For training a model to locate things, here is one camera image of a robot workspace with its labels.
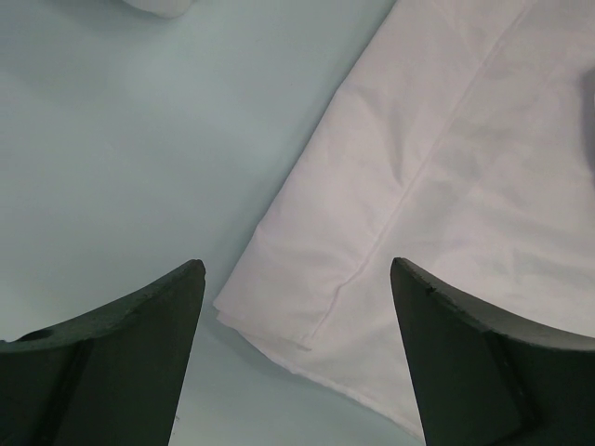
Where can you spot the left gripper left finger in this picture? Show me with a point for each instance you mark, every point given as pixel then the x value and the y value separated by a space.
pixel 112 376

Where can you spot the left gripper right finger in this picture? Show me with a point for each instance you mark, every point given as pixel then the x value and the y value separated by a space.
pixel 485 376

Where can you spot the white long sleeve shirt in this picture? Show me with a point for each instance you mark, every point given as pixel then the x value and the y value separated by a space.
pixel 462 140

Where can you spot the white plastic bin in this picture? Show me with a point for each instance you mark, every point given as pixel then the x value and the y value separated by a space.
pixel 168 9

